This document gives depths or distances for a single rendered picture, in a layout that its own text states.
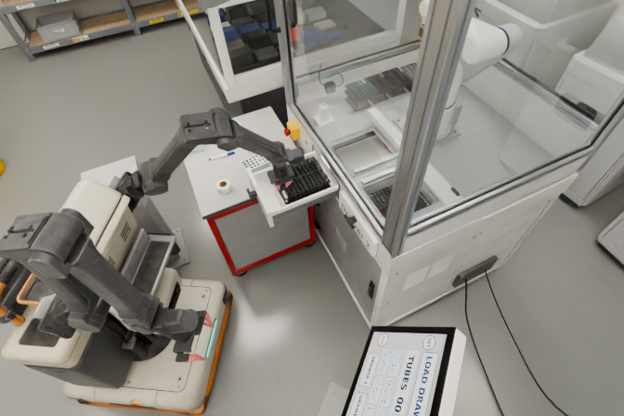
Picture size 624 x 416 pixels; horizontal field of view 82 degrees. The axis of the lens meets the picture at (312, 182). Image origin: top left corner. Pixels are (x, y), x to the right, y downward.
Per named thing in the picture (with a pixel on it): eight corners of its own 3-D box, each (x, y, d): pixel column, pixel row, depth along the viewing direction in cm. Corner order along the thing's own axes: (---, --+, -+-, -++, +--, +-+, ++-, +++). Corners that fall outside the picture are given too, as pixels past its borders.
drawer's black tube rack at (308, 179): (286, 208, 161) (284, 199, 156) (272, 181, 172) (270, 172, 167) (331, 190, 167) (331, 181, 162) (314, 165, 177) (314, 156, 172)
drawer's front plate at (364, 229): (371, 257, 146) (374, 243, 137) (338, 205, 163) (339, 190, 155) (376, 255, 146) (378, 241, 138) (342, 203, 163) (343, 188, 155)
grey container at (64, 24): (45, 43, 410) (34, 29, 397) (45, 32, 428) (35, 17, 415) (82, 34, 420) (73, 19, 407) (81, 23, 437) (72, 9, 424)
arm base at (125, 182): (123, 171, 129) (109, 198, 121) (136, 162, 124) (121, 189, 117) (145, 184, 133) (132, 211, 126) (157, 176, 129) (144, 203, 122)
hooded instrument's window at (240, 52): (226, 87, 210) (204, 8, 175) (169, -20, 316) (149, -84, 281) (393, 37, 237) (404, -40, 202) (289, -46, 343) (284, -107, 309)
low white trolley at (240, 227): (235, 284, 228) (201, 216, 170) (210, 212, 265) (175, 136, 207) (318, 248, 242) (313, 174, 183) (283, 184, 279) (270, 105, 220)
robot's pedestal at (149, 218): (144, 281, 232) (80, 214, 174) (137, 244, 250) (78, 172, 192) (189, 262, 239) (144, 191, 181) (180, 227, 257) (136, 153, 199)
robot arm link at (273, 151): (202, 112, 100) (211, 148, 97) (220, 104, 98) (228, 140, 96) (272, 145, 140) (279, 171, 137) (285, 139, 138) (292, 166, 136)
